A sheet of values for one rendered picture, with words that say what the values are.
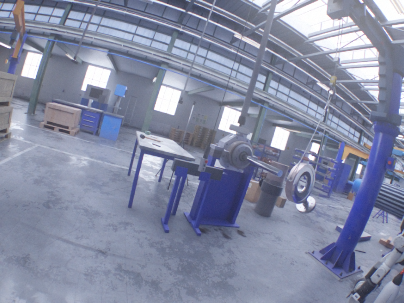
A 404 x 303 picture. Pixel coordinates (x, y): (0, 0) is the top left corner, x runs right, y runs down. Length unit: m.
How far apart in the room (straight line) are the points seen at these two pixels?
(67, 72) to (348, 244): 15.32
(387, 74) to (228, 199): 2.97
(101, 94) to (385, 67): 12.35
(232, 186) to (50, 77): 13.95
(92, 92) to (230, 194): 10.87
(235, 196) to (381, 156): 2.26
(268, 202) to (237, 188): 1.11
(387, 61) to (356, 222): 2.25
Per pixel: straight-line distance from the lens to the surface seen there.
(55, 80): 15.26
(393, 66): 3.64
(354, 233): 3.30
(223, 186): 3.14
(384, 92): 3.25
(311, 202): 2.22
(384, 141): 3.27
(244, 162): 2.85
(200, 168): 1.94
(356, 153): 13.86
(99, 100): 12.51
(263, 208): 4.26
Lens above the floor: 1.30
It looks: 6 degrees down
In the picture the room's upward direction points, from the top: 17 degrees clockwise
